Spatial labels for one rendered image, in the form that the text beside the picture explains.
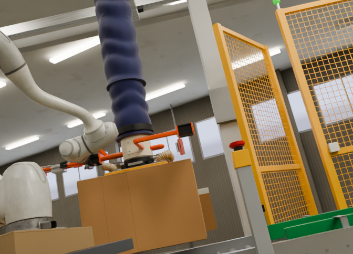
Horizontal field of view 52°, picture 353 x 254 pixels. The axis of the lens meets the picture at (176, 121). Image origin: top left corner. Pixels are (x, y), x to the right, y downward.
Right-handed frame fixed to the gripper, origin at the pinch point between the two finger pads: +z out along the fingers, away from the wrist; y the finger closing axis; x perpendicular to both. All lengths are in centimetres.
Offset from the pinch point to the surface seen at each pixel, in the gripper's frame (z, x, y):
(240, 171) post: -53, 74, 29
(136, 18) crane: 147, 31, -175
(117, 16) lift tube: -10, 31, -81
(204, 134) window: 798, 107, -171
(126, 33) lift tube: -10, 34, -69
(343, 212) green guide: 22, 136, 58
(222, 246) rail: 30, 63, 63
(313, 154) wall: 709, 355, -42
